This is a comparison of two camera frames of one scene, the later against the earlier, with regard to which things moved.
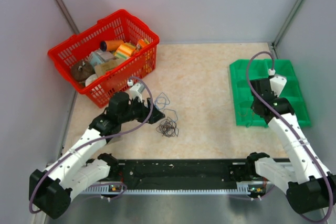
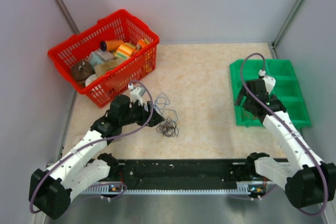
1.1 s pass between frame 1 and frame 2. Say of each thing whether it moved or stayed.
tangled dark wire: stayed
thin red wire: moved
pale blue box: stayed
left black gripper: stayed
